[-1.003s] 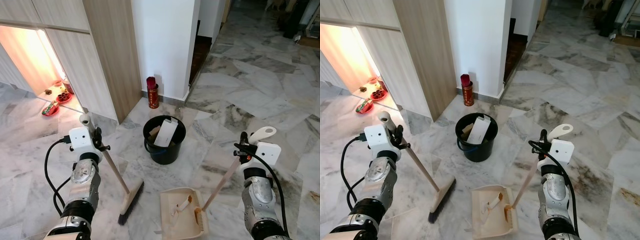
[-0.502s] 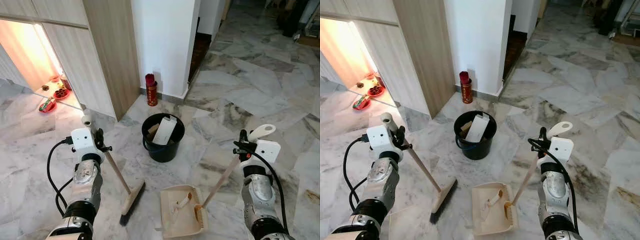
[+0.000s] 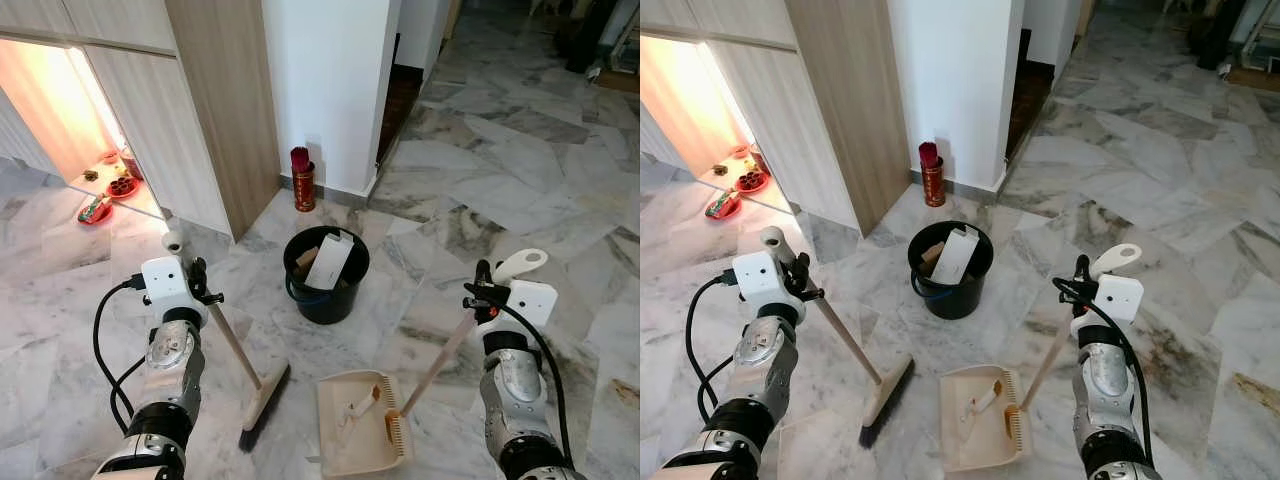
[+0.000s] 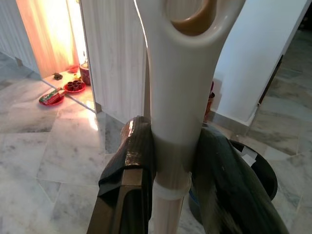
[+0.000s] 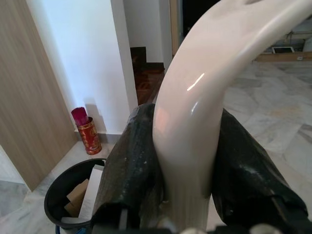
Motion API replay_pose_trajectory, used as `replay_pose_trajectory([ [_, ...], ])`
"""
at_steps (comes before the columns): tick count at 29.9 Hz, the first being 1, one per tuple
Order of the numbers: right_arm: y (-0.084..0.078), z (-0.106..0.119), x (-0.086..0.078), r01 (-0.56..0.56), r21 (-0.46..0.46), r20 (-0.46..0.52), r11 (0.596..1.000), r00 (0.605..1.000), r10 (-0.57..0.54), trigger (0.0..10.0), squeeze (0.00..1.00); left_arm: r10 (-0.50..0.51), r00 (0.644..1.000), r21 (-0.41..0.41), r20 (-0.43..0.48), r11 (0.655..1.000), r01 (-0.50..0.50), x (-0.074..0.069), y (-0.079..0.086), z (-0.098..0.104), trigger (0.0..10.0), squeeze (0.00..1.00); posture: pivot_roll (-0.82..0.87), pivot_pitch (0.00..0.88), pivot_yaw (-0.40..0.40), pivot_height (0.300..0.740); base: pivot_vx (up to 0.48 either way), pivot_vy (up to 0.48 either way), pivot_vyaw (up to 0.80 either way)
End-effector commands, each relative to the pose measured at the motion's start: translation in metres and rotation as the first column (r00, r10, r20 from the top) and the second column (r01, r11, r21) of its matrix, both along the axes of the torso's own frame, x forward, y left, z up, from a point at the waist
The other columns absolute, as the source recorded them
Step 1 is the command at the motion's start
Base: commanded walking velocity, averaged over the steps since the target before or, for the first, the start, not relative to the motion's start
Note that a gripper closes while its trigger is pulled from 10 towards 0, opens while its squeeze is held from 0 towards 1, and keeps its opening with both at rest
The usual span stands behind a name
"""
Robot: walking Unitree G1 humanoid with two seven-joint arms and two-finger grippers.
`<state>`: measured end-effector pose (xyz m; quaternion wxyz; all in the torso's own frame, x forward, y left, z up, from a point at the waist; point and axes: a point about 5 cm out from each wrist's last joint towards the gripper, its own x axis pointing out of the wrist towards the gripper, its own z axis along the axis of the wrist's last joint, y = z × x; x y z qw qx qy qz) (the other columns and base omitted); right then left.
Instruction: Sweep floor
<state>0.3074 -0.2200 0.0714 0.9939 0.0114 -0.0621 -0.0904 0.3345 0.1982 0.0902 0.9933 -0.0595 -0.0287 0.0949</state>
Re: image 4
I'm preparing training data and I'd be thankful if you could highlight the red joss stick cup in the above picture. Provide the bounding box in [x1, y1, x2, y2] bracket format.
[204, 80, 216, 121]

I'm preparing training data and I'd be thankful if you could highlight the red tray with cups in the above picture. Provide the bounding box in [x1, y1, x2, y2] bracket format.
[63, 80, 87, 94]

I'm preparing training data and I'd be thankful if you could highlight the light wooden cabinet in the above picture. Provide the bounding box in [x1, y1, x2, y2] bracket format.
[0, 0, 150, 125]

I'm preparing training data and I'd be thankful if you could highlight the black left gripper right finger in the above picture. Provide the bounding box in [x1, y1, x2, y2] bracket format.
[192, 125, 291, 234]

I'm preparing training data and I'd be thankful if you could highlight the red pot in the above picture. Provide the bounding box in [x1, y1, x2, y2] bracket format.
[79, 60, 92, 86]

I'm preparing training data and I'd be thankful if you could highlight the red green packet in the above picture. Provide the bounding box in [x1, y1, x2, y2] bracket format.
[40, 88, 63, 102]

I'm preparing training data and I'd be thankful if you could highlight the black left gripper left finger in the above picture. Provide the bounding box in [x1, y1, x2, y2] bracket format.
[86, 115, 156, 234]

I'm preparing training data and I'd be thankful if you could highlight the red plate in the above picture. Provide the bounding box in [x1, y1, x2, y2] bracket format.
[38, 87, 67, 107]

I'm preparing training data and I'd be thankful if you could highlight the black round bin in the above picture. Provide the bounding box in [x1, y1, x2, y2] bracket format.
[189, 139, 278, 219]

